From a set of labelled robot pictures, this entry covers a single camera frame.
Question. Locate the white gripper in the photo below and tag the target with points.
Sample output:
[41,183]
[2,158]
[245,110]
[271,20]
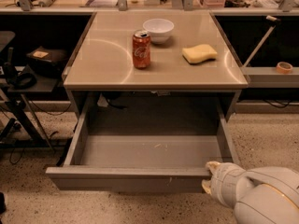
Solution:
[221,180]

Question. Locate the grey top drawer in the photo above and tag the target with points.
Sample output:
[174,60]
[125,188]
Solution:
[145,144]

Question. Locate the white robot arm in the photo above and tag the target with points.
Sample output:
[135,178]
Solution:
[265,195]

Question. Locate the grey drawer cabinet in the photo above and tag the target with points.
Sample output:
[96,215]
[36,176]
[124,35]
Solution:
[105,61]

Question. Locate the yellow sponge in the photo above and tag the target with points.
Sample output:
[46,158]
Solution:
[199,53]

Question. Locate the tape roll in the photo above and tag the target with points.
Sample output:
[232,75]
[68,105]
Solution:
[284,68]

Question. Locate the red cola can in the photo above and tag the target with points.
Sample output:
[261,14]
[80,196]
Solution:
[141,49]

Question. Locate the white bowl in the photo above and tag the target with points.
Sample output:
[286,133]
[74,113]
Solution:
[160,30]

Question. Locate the black side table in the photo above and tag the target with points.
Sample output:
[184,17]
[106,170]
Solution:
[10,71]

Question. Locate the black box with label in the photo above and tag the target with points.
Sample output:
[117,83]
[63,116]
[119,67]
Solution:
[47,62]

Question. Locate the black headphones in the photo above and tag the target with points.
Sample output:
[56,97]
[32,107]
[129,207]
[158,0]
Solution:
[22,81]

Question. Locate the grey-handled stick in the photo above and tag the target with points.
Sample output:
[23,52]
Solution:
[274,21]

